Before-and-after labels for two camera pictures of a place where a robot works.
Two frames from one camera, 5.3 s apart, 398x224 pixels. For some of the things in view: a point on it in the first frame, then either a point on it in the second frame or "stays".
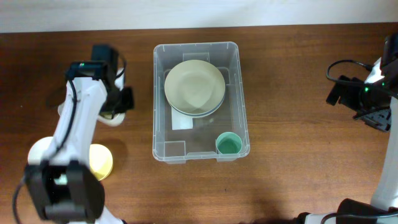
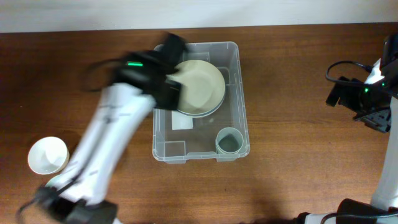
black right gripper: [346, 98] stays
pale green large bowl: [194, 86] stays
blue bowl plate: [199, 114] stays
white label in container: [180, 121] stays
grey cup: [60, 108] → [228, 140]
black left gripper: [128, 101] → [173, 104]
